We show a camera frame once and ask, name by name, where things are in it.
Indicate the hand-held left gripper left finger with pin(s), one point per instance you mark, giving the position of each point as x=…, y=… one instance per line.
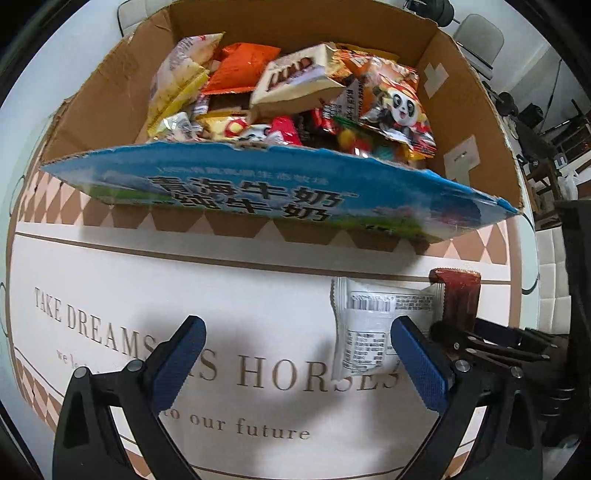
x=180, y=364

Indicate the yellow packet with red circle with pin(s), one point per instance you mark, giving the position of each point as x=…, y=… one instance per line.
x=226, y=127

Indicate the black tripod stand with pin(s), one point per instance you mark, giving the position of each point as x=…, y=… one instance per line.
x=572, y=115

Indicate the white red snack packet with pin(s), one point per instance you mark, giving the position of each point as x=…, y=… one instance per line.
x=254, y=134

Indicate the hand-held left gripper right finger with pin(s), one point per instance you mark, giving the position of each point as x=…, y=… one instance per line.
x=420, y=364

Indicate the dark snack packet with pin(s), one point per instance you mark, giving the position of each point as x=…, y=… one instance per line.
x=314, y=131

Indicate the orange brown striped packet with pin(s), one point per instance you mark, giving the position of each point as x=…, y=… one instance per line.
x=355, y=60

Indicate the white padded bench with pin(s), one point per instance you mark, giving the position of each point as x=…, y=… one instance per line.
x=554, y=277

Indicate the cream chocolate biscuit box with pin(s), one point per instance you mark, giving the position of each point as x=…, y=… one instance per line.
x=295, y=78

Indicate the brown snack packet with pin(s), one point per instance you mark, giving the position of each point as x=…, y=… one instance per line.
x=461, y=295

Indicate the pale yellow snack packet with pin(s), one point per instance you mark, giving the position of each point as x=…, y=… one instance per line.
x=189, y=50

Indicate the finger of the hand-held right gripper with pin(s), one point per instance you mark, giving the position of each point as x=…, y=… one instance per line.
x=466, y=347
x=496, y=331

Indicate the orange snack packet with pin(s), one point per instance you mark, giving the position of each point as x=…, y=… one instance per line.
x=240, y=64

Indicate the white chair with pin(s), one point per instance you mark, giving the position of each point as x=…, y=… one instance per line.
x=134, y=14
x=480, y=37

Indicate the silver lettered snack packet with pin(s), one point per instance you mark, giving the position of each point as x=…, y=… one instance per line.
x=346, y=108

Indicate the panda print snack packet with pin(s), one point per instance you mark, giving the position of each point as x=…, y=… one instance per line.
x=401, y=106

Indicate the cardboard box with blue print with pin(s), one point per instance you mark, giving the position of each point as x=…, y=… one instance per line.
x=461, y=92

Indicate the wooden chair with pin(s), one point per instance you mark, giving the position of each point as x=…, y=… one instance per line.
x=545, y=184

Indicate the clear bag of colourful gumballs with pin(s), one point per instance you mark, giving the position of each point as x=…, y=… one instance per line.
x=353, y=138

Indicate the printed white table mat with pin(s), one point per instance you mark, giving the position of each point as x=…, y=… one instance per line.
x=277, y=295

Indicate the silver green snack packet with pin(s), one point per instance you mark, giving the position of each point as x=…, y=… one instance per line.
x=180, y=124

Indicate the white plastic bag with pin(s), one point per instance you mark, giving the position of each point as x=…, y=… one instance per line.
x=569, y=184

